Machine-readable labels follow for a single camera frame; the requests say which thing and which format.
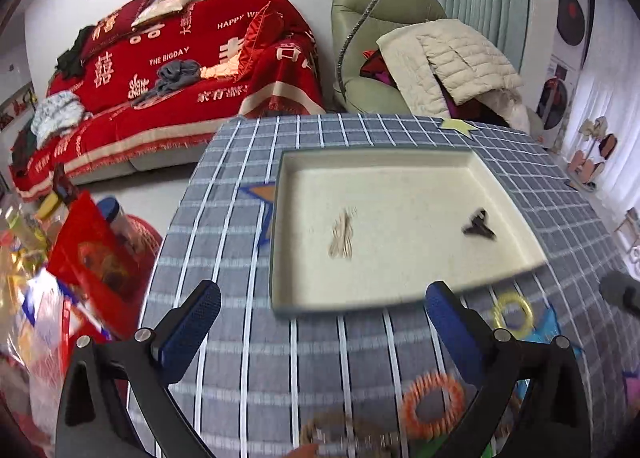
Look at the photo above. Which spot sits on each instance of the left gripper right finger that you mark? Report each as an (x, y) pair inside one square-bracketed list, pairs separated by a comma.
[(553, 420)]

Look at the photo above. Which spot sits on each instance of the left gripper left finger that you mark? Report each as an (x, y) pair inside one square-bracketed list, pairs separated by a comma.
[(92, 419)]

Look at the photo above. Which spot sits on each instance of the cream jewelry tray box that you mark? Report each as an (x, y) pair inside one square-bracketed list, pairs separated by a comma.
[(369, 227)]

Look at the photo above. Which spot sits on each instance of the black hair claw clip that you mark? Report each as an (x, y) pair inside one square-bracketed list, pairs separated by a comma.
[(478, 226)]

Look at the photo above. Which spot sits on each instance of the beige puffer jacket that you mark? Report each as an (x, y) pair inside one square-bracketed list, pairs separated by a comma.
[(431, 60)]

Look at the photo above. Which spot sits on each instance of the white knit garment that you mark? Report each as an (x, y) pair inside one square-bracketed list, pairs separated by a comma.
[(57, 115)]

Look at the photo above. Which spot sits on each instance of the red blanket covered sofa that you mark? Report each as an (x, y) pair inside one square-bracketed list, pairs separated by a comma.
[(150, 88)]

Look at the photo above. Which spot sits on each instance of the grey garment on sofa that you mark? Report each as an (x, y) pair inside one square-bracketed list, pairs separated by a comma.
[(172, 76)]

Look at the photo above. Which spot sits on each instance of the green armchair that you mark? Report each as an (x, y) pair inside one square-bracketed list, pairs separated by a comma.
[(363, 94)]

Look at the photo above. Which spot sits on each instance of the red cushion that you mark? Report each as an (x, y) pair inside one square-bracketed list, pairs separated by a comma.
[(112, 28)]

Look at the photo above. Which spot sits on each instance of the flexible gooseneck phone holder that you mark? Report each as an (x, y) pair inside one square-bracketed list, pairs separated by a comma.
[(348, 40)]

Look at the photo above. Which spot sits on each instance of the printed pillow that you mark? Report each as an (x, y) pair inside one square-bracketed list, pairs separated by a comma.
[(158, 10)]

